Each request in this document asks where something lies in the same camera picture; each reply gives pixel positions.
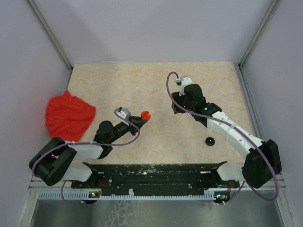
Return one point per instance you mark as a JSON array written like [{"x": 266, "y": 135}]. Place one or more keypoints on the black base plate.
[{"x": 156, "y": 179}]

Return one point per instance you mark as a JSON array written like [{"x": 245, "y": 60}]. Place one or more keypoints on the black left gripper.
[{"x": 138, "y": 120}]

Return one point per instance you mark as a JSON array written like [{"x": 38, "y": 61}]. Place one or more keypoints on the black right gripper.
[{"x": 175, "y": 94}]

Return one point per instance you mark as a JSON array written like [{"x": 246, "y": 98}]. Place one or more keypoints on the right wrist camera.
[{"x": 183, "y": 82}]

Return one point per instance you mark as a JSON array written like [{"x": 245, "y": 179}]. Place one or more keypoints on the white slotted cable duct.
[{"x": 91, "y": 195}]

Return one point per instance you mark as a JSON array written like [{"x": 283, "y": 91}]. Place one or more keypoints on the red crumpled cloth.
[{"x": 68, "y": 117}]

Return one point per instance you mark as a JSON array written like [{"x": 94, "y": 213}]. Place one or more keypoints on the aluminium side rail right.
[{"x": 251, "y": 111}]

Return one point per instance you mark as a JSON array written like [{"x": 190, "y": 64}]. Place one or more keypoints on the aluminium corner post left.
[{"x": 49, "y": 33}]

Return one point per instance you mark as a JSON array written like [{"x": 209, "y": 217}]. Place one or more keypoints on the aluminium corner post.
[
  {"x": 49, "y": 33},
  {"x": 259, "y": 32}
]

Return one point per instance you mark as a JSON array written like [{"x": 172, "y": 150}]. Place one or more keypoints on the black round charging case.
[{"x": 210, "y": 141}]

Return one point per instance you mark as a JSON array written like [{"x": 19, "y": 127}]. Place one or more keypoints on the aluminium corner post right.
[{"x": 259, "y": 32}]

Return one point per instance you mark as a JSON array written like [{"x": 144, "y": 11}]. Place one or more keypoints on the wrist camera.
[
  {"x": 124, "y": 113},
  {"x": 183, "y": 82}
]

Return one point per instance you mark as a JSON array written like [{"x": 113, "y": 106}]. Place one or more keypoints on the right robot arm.
[{"x": 213, "y": 118}]

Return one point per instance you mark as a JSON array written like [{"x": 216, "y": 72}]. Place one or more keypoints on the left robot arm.
[{"x": 54, "y": 162}]

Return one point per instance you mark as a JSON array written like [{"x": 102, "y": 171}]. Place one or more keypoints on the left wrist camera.
[{"x": 124, "y": 113}]

